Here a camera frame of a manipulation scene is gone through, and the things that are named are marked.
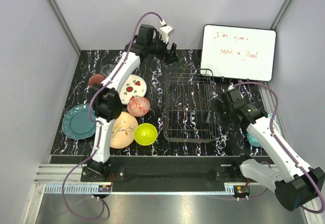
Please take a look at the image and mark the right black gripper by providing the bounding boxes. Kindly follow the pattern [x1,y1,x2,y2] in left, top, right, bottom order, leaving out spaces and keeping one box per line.
[205,98,240,133]

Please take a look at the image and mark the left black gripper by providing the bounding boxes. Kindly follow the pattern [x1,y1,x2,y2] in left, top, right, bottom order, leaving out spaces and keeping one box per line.
[147,32,178,65]

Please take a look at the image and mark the black wire dish rack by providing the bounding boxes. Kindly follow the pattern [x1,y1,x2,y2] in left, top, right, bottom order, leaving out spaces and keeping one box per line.
[163,68,218,143]

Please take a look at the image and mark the red patterned blue zigzag bowl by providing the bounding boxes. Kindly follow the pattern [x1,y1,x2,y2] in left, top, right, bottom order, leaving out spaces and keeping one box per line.
[127,97,150,117]

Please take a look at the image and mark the lime green bowl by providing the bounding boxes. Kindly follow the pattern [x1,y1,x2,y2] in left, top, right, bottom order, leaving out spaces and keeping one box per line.
[134,123,158,146]

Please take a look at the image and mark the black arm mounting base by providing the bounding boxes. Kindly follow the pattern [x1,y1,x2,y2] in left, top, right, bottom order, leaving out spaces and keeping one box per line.
[81,155,249,190]

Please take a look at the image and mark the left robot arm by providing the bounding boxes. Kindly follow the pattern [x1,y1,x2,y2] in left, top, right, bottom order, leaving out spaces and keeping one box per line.
[86,23,178,181]

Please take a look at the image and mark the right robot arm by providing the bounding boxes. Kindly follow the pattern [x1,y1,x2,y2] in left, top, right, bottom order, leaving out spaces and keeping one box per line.
[210,83,324,214]

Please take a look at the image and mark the teal headphones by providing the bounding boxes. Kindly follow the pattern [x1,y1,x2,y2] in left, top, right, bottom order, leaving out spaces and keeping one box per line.
[247,133,262,147]

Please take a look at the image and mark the black marble pattern mat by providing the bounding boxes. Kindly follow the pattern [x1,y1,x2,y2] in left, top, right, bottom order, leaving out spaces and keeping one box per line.
[51,49,266,156]

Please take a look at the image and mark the white watermelon pattern plate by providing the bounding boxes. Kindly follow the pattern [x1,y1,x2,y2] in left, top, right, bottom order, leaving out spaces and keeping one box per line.
[119,75,147,105]

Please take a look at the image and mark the white whiteboard with red writing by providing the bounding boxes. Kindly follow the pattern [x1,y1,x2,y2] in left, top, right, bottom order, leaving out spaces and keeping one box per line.
[201,24,277,82]

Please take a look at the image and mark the clear drinking glass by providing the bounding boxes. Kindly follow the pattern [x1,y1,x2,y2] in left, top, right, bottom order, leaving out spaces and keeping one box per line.
[101,64,116,78]

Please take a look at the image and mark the pink mug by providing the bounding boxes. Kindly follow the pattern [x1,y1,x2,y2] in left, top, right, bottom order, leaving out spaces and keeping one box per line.
[88,74,105,86]

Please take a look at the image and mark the orange bird plate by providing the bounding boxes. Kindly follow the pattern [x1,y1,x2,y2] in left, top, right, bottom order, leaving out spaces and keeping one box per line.
[110,112,138,149]

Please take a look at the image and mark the teal scalloped plate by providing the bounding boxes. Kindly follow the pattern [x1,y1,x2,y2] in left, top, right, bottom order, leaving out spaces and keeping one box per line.
[62,104,96,140]

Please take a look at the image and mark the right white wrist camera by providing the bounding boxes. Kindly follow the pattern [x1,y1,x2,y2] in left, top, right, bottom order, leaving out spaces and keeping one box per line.
[227,84,242,94]

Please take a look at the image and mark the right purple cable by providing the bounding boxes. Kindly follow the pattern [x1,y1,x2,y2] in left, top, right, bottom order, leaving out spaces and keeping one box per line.
[233,81,325,213]

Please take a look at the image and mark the purple cable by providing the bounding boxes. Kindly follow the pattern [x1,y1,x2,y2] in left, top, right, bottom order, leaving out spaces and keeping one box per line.
[61,11,166,220]
[233,81,325,213]

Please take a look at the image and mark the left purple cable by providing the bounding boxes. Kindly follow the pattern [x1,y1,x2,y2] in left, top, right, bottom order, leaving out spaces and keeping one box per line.
[61,11,166,220]

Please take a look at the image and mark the grey slotted cable duct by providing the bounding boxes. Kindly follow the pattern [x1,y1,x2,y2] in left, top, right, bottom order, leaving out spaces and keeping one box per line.
[47,183,252,196]

